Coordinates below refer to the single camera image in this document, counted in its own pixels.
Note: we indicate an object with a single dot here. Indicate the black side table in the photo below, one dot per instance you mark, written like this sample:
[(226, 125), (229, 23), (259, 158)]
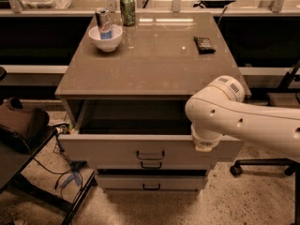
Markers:
[(12, 163)]

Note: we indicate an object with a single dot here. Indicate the brown bag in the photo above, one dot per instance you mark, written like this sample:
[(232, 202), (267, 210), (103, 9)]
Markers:
[(21, 129)]

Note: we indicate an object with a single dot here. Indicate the black office chair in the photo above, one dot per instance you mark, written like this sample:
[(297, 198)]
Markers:
[(292, 168)]

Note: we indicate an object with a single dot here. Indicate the black snack packet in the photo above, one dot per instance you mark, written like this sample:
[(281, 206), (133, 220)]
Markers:
[(204, 45)]

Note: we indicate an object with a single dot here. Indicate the silver blue can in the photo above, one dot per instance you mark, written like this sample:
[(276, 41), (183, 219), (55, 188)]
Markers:
[(104, 23)]

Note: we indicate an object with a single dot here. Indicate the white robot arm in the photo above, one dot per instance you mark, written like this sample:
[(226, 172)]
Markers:
[(219, 109)]

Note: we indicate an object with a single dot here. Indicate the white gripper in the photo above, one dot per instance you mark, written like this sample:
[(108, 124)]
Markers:
[(204, 141)]

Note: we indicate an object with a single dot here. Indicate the grey bottom drawer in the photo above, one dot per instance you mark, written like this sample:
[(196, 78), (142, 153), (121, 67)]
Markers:
[(150, 182)]

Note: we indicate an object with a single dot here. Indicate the white ceramic bowl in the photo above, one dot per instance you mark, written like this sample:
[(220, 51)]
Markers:
[(106, 45)]

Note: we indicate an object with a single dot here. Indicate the green soda can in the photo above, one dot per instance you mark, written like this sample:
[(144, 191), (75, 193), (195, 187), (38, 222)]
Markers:
[(127, 8)]

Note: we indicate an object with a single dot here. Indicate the grey top drawer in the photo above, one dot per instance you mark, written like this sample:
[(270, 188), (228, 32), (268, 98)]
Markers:
[(110, 132)]

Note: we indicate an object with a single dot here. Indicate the blue chip bag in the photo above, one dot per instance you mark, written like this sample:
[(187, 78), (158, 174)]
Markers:
[(63, 129)]

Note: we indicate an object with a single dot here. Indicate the grey drawer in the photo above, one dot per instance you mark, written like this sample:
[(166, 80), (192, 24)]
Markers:
[(157, 166), (150, 182), (110, 132)]

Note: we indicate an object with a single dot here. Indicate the grey middle drawer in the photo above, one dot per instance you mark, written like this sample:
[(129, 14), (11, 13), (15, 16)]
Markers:
[(157, 166)]

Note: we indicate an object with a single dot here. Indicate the grey drawer cabinet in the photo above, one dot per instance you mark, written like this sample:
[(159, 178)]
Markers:
[(157, 59)]

